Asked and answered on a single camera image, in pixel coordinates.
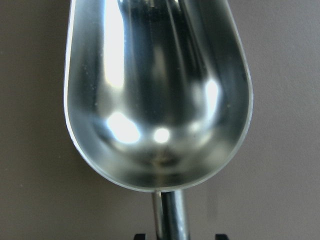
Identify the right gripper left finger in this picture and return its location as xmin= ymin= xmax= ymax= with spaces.
xmin=133 ymin=234 xmax=146 ymax=240

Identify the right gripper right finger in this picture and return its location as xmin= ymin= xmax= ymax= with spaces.
xmin=215 ymin=234 xmax=227 ymax=240

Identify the metal ice scoop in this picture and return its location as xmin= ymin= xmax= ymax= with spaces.
xmin=63 ymin=0 xmax=254 ymax=240

